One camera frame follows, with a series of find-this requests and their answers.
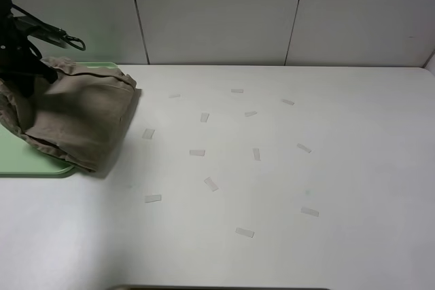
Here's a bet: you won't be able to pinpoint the clear tape piece middle right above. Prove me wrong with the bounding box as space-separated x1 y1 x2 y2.
253 148 260 161

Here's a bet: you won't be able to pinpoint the clear tape piece front right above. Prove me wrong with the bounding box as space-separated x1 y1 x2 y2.
300 206 319 217

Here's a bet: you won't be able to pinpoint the khaki shorts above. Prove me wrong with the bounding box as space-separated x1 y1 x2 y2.
1 57 137 173

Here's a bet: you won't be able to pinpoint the clear tape piece front centre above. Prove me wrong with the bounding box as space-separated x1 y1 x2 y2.
235 228 255 238

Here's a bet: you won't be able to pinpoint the clear tape piece upper middle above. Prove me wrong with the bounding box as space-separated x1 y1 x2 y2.
245 111 257 117

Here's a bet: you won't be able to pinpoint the clear tape piece far right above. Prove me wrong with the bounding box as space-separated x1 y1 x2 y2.
281 99 294 105

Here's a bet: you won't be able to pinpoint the green plastic tray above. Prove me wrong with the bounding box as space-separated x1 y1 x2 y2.
1 63 119 177

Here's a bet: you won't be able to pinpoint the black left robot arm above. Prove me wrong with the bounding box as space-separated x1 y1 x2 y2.
1 0 58 97

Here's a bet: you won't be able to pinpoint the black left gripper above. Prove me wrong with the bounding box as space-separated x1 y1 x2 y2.
1 45 58 98

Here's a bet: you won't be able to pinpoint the clear tape piece middle left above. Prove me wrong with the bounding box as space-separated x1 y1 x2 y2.
190 149 205 156

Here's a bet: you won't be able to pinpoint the clear tape piece upper left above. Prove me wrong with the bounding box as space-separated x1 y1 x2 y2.
201 113 209 123

